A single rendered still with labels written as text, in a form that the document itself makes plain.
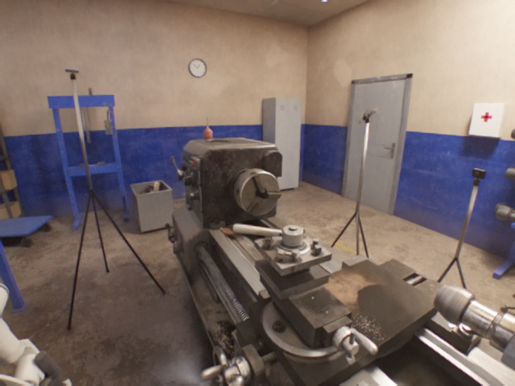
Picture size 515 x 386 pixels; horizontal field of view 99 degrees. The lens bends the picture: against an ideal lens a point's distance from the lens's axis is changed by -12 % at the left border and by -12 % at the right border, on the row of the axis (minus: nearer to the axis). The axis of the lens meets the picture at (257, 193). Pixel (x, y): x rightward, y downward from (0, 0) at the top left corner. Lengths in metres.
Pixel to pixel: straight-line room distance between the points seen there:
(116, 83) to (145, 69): 0.52
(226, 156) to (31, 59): 3.90
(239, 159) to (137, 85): 3.41
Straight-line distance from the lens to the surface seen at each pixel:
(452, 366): 1.01
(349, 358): 0.70
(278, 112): 4.87
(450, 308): 0.72
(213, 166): 1.45
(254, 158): 1.54
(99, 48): 4.79
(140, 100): 4.67
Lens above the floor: 1.50
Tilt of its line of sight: 17 degrees down
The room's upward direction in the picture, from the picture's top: straight up
